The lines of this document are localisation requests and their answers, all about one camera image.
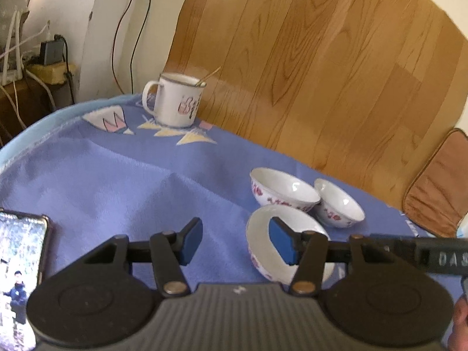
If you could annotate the blue patterned tablecloth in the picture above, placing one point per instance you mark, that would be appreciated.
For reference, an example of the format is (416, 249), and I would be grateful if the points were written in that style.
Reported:
(110, 173)

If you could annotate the red floral bowl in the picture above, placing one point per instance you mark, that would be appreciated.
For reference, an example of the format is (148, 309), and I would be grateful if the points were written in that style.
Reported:
(337, 208)
(275, 187)
(270, 247)

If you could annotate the smartphone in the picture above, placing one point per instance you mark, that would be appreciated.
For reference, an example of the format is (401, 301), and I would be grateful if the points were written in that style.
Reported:
(23, 238)

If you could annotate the person's right hand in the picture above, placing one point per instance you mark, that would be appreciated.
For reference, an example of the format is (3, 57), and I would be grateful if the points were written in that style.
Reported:
(458, 340)

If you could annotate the brown seat cushion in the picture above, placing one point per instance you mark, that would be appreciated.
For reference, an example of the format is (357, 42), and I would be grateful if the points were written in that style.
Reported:
(436, 200)

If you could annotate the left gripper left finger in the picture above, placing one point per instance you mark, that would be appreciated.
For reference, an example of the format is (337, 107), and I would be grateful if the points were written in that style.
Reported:
(170, 251)

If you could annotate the spoon in mug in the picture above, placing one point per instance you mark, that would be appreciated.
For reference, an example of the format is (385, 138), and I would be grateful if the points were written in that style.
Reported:
(203, 80)

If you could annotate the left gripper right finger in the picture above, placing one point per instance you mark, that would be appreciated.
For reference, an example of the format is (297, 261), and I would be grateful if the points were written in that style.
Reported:
(307, 250)

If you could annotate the white enamel mug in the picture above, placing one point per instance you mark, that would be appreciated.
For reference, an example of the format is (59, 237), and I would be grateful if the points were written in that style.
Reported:
(173, 99)

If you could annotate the cluttered side shelf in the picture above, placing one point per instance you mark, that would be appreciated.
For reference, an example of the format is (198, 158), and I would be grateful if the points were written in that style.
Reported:
(20, 62)

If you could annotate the black power adapter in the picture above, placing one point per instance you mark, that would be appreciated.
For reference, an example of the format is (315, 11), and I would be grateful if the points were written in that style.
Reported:
(53, 51)

